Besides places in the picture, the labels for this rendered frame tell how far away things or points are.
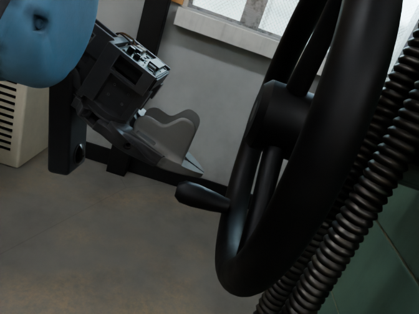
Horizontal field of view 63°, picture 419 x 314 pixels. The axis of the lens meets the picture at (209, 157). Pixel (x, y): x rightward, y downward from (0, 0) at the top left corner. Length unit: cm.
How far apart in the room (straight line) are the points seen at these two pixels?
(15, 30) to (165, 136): 18
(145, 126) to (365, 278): 31
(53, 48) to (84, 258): 110
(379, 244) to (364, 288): 5
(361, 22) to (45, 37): 16
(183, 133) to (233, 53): 129
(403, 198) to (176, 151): 26
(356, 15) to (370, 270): 34
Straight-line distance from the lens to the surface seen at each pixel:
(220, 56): 162
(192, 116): 38
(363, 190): 26
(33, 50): 22
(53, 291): 118
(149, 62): 36
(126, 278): 124
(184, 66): 164
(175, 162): 35
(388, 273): 43
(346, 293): 49
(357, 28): 17
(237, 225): 35
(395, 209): 45
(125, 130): 34
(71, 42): 26
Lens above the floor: 87
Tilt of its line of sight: 22 degrees down
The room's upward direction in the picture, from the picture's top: 20 degrees clockwise
